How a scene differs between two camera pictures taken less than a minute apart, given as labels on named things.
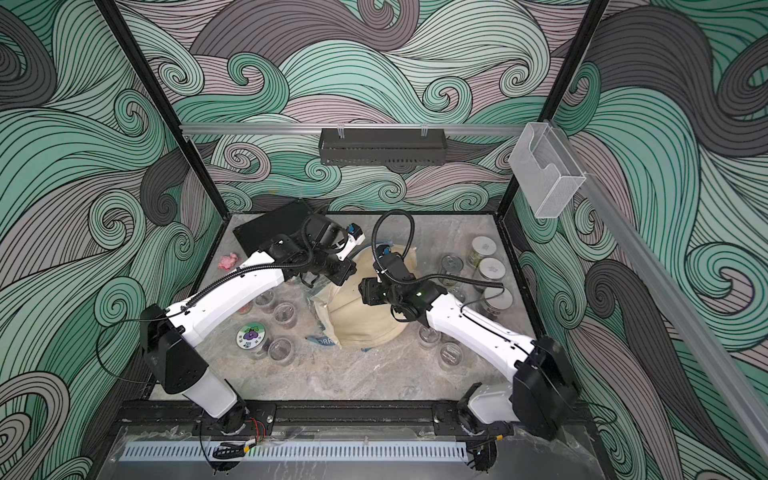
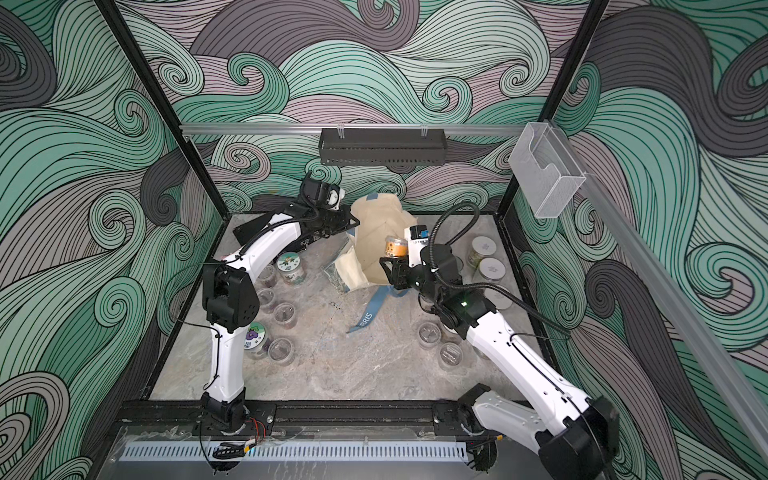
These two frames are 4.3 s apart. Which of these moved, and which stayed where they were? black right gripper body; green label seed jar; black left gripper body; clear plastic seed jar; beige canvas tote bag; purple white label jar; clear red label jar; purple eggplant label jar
Moved: black left gripper body; beige canvas tote bag; black right gripper body
Stayed: purple eggplant label jar; clear plastic seed jar; purple white label jar; green label seed jar; clear red label jar
